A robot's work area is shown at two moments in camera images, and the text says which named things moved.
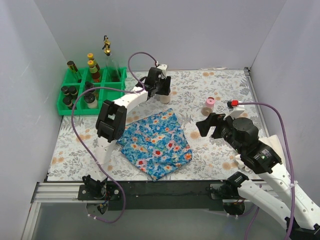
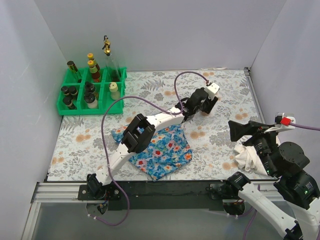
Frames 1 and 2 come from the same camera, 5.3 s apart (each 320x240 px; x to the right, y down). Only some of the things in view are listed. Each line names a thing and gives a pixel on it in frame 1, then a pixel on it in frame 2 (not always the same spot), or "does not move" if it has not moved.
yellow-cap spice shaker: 165,99 -> 115,94
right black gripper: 216,127 -> 256,133
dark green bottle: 72,65 does not move
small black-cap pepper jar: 65,89 does not move
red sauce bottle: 95,73 does not move
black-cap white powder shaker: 90,98 does not move
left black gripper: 161,89 -> 208,105
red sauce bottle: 90,56 does not move
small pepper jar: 73,90 does not move
